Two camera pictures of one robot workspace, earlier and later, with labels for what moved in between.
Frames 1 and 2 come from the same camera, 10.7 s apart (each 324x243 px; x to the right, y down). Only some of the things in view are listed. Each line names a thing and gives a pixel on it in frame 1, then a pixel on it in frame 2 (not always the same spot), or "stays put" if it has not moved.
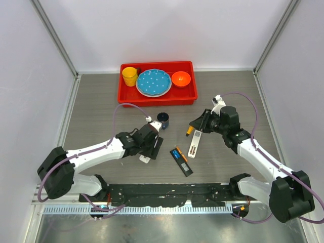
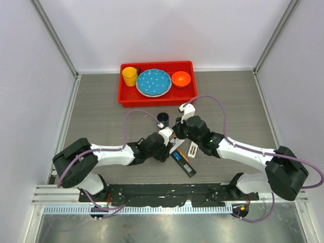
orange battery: (185, 158) stays put
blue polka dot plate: (153, 82) stays put
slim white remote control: (194, 144) stays put
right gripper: (202, 122) -> (177, 128)
